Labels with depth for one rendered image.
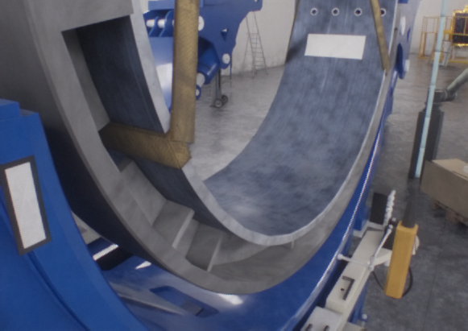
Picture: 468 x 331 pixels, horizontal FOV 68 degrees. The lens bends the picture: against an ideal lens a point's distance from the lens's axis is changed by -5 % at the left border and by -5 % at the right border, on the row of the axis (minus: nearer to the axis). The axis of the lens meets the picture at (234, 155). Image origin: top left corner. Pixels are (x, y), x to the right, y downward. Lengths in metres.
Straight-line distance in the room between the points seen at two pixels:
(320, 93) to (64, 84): 2.00
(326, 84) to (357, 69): 0.21
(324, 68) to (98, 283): 2.09
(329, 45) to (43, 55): 2.15
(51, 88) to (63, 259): 0.25
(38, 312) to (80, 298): 0.07
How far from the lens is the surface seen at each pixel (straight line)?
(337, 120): 2.28
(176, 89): 0.74
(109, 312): 0.72
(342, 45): 2.51
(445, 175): 5.00
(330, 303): 2.14
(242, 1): 4.40
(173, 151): 0.73
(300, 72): 2.54
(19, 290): 0.63
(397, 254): 1.53
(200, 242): 1.16
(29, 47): 0.58
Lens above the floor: 2.20
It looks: 20 degrees down
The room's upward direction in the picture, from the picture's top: straight up
